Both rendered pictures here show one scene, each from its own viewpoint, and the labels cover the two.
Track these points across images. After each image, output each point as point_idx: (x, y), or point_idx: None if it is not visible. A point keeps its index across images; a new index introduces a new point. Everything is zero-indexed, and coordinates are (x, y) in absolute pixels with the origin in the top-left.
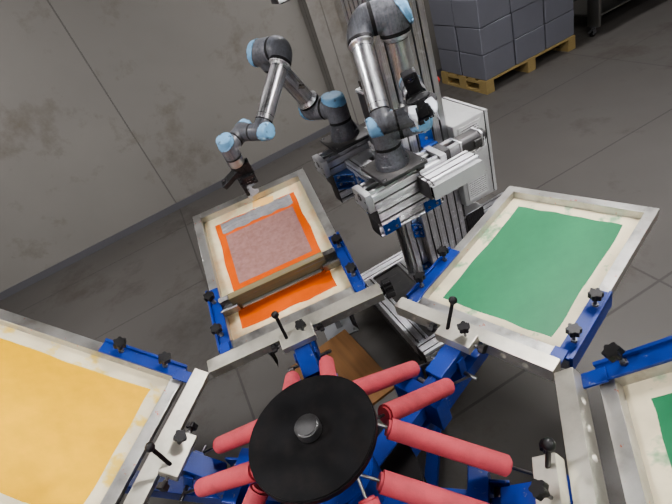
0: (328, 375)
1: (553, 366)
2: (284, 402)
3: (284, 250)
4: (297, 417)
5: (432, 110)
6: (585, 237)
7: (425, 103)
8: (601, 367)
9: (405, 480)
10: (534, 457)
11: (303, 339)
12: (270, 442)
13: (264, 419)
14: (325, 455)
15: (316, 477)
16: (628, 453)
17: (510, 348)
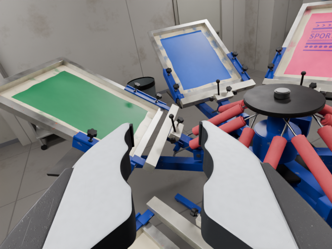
0: (288, 113)
1: (152, 198)
2: (311, 103)
3: None
4: (295, 99)
5: (132, 123)
6: None
7: (132, 202)
8: (132, 160)
9: (230, 109)
10: (179, 136)
11: None
12: (304, 92)
13: (318, 97)
14: (266, 92)
15: (266, 88)
16: (145, 136)
17: (174, 215)
